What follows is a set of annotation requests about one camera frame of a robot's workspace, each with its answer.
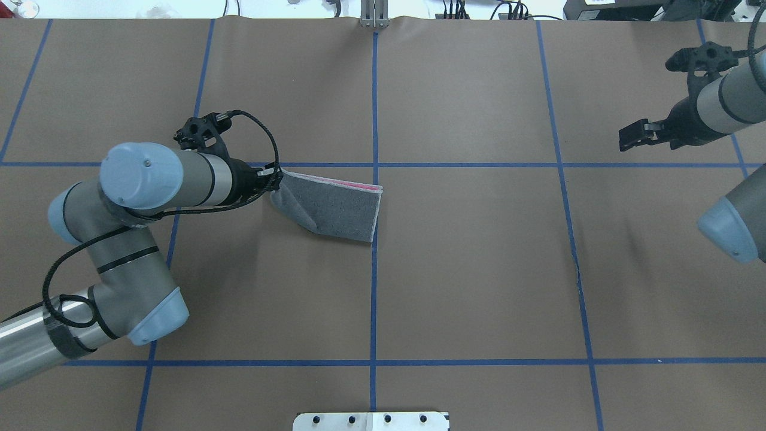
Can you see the white mounting plate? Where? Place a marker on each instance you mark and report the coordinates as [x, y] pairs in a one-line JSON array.
[[391, 420]]

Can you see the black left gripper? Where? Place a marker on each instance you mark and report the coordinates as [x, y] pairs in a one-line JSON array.
[[245, 180]]

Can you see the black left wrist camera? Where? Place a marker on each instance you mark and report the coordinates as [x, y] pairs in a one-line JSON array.
[[203, 134]]

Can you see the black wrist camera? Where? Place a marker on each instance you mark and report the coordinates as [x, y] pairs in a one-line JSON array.
[[706, 62], [203, 134]]

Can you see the aluminium frame post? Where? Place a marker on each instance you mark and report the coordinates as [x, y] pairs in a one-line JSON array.
[[374, 14]]

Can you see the pink and grey towel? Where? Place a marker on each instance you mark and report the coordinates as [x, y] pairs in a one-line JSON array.
[[329, 207]]

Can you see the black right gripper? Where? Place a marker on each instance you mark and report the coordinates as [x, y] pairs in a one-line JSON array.
[[686, 124]]

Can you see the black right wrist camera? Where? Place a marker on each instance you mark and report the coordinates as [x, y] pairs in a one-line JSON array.
[[706, 62]]

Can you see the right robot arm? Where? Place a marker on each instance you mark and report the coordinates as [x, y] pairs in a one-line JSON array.
[[725, 96]]

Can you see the blue tape line crosswise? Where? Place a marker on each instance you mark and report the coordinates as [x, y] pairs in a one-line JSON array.
[[521, 165]]

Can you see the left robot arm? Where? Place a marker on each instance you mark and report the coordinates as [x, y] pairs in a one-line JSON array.
[[115, 281]]

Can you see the brown paper table cover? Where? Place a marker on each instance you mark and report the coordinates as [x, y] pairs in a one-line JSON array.
[[511, 298]]

